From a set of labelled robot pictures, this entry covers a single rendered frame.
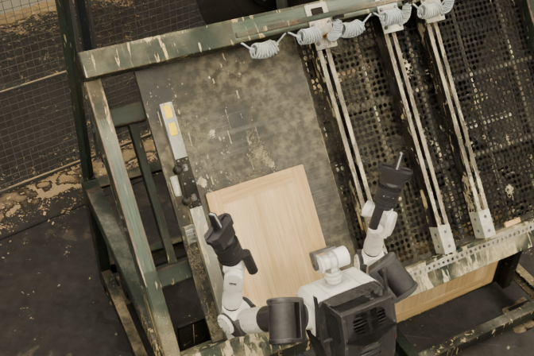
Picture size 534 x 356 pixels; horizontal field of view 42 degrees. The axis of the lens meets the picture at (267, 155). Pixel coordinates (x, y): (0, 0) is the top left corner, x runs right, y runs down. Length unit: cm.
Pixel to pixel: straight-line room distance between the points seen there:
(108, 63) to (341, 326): 125
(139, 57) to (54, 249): 213
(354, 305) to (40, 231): 281
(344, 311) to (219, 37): 117
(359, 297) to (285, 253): 63
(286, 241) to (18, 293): 198
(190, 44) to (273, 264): 94
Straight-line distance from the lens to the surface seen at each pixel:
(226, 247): 226
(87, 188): 367
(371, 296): 230
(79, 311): 416
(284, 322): 229
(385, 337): 236
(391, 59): 308
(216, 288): 274
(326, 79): 291
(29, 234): 467
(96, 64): 262
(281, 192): 284
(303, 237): 288
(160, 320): 269
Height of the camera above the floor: 313
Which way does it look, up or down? 38 degrees down
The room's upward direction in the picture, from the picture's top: 1 degrees clockwise
